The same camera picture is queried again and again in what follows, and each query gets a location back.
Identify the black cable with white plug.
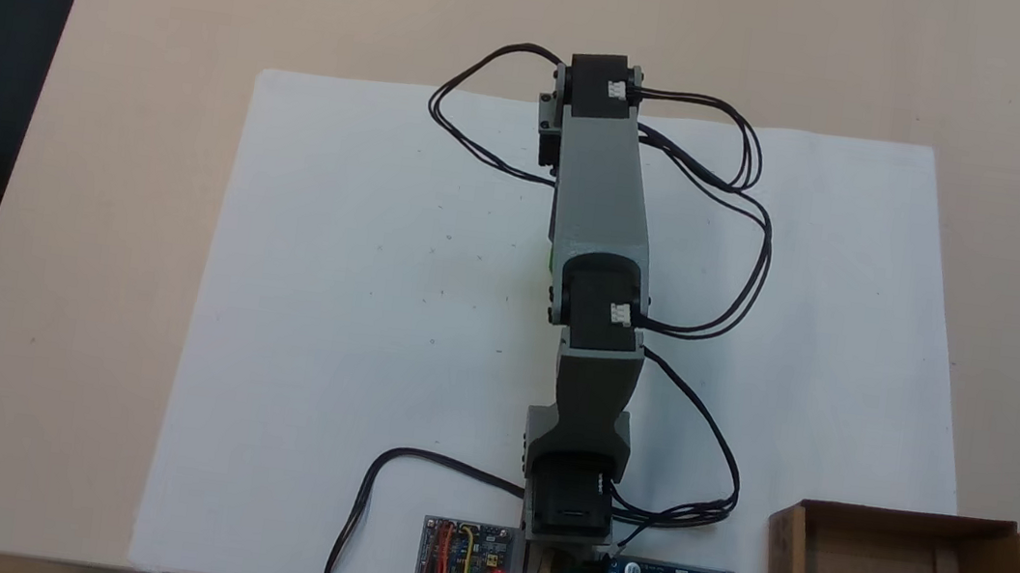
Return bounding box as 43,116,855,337
321,440,532,573

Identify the black elbow motor cable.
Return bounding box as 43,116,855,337
625,86,771,197

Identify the black gripper motor cable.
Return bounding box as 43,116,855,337
419,31,575,187

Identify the black shoulder motor cable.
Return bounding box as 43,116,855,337
600,342,757,560

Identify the yellow jumper wire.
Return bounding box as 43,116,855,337
455,526,482,573

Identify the black long motor cable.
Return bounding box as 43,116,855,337
613,128,787,349

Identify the green circuit board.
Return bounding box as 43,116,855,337
415,513,520,573

